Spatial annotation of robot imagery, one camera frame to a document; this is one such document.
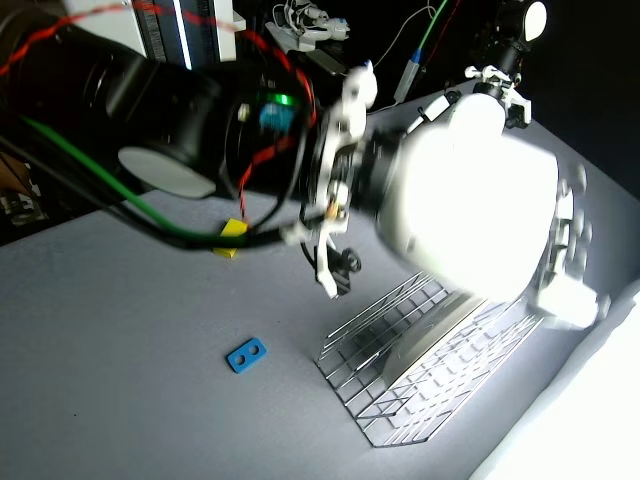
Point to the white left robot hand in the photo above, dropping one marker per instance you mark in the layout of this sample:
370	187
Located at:
480	112

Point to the blue block with two holes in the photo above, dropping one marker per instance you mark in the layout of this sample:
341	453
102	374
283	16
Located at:
246	356

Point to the yellow rectangular block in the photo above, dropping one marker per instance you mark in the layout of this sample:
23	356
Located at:
232	227

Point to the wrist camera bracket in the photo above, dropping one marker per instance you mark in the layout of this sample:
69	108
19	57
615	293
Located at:
357	95
515	100

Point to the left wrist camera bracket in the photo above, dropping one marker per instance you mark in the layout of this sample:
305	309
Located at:
515	100

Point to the flat grey device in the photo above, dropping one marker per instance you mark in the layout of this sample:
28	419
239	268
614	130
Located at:
325	60

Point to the grey white gadget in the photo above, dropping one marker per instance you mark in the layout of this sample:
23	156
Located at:
310	22

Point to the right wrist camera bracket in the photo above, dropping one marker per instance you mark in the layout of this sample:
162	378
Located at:
357	95

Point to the white plate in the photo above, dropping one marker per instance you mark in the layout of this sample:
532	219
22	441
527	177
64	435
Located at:
425	345

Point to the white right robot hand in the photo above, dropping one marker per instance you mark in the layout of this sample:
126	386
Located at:
475	210

